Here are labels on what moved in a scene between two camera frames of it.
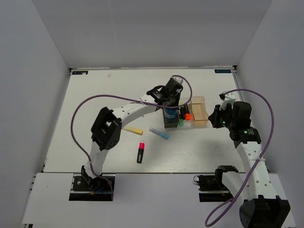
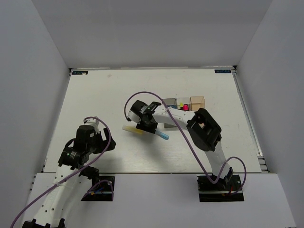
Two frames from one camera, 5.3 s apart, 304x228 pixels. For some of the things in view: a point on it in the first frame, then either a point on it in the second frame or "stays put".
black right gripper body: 223,118 → 144,125
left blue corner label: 80,72 stays put
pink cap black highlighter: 140,152 → 185,107
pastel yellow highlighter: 137,131 stays put
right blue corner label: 223,71 stays put
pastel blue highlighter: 161,134 stays put
